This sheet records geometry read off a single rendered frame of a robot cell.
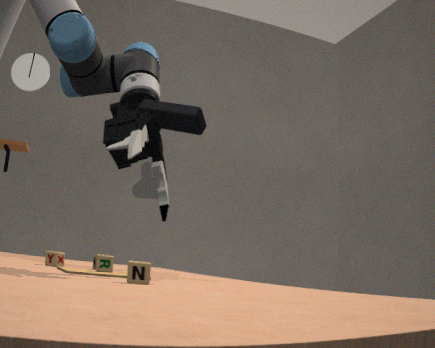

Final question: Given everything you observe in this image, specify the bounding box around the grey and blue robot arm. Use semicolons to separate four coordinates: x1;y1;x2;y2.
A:
0;0;206;135

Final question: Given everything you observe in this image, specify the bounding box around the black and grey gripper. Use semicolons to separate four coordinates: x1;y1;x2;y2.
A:
103;88;169;221

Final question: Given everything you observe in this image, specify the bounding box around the tan flat mat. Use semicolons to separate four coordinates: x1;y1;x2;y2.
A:
57;266;127;278

